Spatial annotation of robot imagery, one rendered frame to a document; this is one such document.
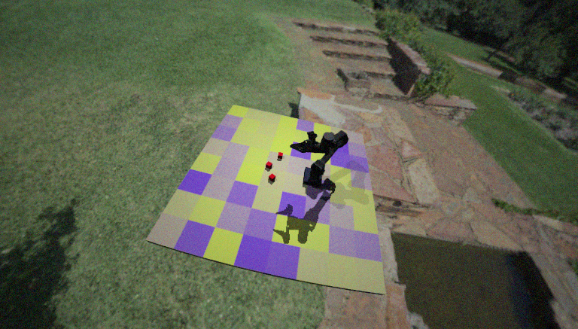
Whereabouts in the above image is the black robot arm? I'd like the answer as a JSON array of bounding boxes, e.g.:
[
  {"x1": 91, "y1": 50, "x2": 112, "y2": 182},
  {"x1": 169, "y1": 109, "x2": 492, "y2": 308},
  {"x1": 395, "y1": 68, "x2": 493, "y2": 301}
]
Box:
[{"x1": 307, "y1": 130, "x2": 348, "y2": 180}]

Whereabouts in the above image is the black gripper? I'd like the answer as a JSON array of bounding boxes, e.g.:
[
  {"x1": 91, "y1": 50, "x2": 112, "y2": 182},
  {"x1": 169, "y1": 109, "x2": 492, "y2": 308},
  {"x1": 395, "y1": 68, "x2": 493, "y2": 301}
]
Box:
[{"x1": 290, "y1": 139, "x2": 320, "y2": 153}]

